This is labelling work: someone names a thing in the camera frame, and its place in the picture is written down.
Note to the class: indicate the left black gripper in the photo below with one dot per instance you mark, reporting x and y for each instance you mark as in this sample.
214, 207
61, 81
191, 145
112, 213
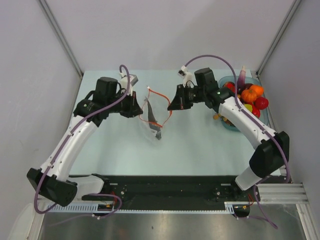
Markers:
134, 109

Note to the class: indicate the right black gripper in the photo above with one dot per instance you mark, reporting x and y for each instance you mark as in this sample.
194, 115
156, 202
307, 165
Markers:
179, 102

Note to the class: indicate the grey toy fish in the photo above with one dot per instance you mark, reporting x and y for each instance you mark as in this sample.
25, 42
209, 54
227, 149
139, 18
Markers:
155, 128

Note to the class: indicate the clear zip bag orange zipper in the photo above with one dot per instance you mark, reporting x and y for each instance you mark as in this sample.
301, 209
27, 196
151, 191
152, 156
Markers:
159, 103

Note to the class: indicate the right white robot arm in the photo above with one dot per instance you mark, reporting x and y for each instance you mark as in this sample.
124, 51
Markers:
271, 148

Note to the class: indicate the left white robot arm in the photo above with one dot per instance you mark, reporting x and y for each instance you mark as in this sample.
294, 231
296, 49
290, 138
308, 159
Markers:
52, 179

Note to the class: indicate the red bell pepper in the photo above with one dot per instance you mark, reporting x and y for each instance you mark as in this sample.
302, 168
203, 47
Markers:
230, 85

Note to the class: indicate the purple white scallion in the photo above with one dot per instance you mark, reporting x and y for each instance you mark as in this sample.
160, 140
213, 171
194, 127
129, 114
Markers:
241, 80

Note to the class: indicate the yellow starfruit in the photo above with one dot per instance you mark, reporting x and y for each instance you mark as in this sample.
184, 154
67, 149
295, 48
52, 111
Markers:
249, 107

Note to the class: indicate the orange pumpkin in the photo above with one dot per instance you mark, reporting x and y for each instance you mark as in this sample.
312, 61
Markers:
252, 93

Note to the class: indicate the red tomato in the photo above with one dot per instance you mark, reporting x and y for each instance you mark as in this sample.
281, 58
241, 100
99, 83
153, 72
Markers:
261, 103

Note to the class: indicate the blue plastic bowl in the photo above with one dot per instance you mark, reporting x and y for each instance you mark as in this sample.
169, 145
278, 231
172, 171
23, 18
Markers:
248, 80

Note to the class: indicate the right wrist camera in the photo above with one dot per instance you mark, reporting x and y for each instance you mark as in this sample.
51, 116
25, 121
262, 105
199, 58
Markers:
186, 76

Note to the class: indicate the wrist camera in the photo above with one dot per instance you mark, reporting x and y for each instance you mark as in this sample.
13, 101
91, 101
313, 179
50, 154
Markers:
186, 76
133, 79

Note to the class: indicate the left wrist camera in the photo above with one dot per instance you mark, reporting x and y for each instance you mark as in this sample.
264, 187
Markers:
133, 79

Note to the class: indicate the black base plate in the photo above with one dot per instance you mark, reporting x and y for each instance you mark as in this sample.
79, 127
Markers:
121, 179

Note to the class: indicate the white cable duct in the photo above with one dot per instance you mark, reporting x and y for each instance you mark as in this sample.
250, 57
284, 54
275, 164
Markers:
106, 208

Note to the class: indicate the aluminium frame rail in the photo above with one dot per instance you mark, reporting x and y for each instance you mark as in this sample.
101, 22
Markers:
282, 193

